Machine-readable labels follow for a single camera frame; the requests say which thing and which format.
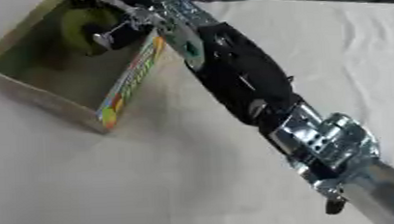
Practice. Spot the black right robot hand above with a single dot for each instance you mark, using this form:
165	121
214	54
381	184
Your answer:
126	33

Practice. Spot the green round toy fruit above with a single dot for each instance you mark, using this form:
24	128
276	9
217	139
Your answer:
74	27

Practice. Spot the silver and black right robot arm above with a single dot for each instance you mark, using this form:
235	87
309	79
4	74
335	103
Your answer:
243	76

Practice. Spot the tan cardboard box green inside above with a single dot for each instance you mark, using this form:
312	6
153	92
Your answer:
52	83

